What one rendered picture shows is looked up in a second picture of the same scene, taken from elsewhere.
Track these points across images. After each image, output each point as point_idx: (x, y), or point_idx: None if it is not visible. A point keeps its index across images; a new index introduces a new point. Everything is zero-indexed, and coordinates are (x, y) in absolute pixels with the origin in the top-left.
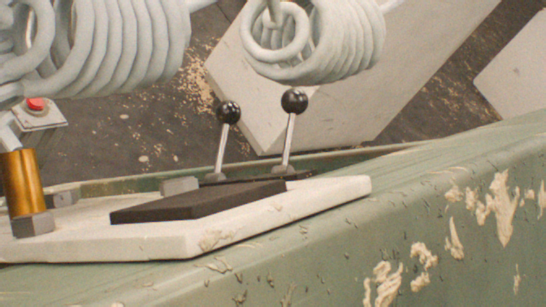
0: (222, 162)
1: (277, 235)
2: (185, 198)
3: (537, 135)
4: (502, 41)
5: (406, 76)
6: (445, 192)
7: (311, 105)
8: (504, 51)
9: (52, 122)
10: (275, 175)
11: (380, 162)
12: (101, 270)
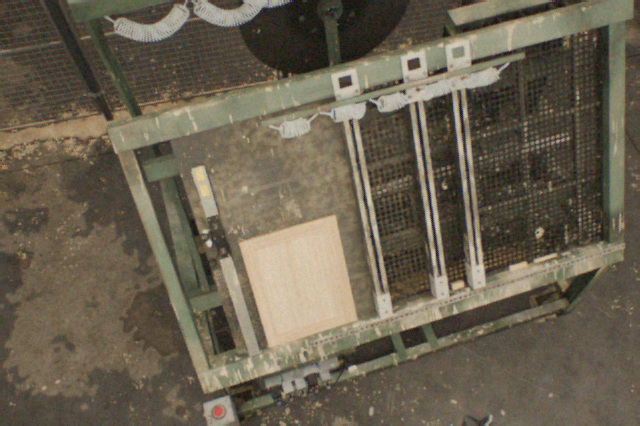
0: (219, 252)
1: (346, 69)
2: (347, 81)
3: (288, 85)
4: None
5: None
6: (320, 74)
7: None
8: None
9: (212, 402)
10: (218, 225)
11: (306, 97)
12: (358, 74)
